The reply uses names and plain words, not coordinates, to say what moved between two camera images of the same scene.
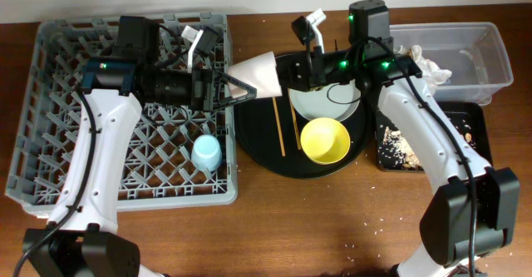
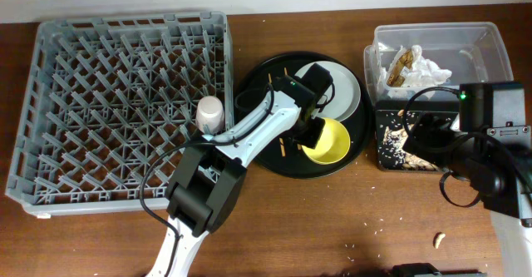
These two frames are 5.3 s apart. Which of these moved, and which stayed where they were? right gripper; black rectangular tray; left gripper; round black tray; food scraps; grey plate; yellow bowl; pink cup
Moved: left gripper; right gripper; pink cup
Stayed: black rectangular tray; grey plate; yellow bowl; food scraps; round black tray
